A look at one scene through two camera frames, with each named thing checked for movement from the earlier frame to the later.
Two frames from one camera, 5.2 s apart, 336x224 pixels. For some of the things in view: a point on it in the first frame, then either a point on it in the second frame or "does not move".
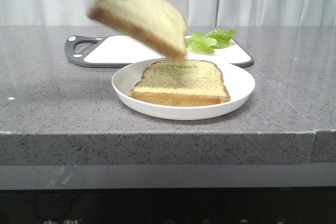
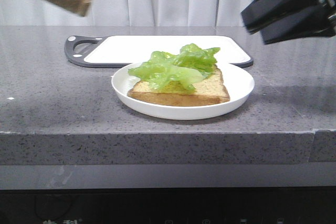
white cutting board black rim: [120, 51] does not move
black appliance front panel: [285, 205] does not move
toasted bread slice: [190, 83] does not move
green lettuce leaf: [215, 38] to [189, 66]
